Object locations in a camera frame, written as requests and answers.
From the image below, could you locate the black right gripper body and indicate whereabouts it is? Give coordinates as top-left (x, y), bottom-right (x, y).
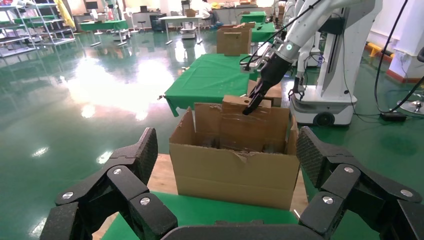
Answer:
top-left (259, 52), bottom-right (294, 91)

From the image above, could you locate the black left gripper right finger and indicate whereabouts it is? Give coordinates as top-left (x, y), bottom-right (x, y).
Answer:
top-left (295, 125), bottom-right (424, 240)

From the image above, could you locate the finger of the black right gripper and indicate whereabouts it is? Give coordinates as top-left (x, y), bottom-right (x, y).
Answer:
top-left (242, 81), bottom-right (270, 116)

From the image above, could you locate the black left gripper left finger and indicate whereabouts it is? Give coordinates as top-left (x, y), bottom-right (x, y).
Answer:
top-left (39, 127), bottom-right (179, 240)

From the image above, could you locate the tall cardboard carton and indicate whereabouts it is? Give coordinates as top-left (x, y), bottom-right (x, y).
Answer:
top-left (216, 22), bottom-right (257, 57)

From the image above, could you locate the large open cardboard carton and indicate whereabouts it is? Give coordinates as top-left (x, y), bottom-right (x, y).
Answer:
top-left (168, 100), bottom-right (301, 211)

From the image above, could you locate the green covered background table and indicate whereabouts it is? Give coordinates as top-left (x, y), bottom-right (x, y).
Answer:
top-left (250, 22), bottom-right (277, 44)
top-left (240, 10), bottom-right (268, 25)
top-left (78, 19), bottom-right (129, 33)

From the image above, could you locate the white robot body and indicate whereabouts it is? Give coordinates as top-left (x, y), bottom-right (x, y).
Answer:
top-left (289, 0), bottom-right (385, 127)

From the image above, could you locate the black power adapter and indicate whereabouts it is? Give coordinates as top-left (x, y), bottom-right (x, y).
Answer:
top-left (379, 110), bottom-right (408, 122)

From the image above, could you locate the person in white shirt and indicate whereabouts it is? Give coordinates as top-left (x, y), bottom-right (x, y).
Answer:
top-left (200, 0), bottom-right (220, 26)

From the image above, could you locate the green work table cloth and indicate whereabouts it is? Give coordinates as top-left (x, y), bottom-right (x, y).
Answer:
top-left (100, 191), bottom-right (301, 240)

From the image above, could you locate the yellow floor bumper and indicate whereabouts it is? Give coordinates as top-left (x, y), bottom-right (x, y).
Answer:
top-left (364, 41), bottom-right (392, 59)

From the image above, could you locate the round silver stand base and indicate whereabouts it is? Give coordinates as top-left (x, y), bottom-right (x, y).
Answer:
top-left (396, 99), bottom-right (424, 116)

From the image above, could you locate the white background table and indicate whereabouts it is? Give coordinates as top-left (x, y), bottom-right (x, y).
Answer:
top-left (158, 14), bottom-right (205, 46)

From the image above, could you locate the metal shelf rack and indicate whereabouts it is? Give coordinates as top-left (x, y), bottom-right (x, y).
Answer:
top-left (0, 0), bottom-right (37, 59)
top-left (31, 0), bottom-right (76, 46)

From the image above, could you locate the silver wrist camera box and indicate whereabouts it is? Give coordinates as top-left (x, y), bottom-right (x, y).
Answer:
top-left (240, 54), bottom-right (266, 73)

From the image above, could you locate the black camera cable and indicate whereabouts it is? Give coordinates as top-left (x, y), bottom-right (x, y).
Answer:
top-left (239, 0), bottom-right (324, 67)

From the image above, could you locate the black power cable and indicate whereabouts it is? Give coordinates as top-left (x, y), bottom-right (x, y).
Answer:
top-left (373, 0), bottom-right (424, 115)

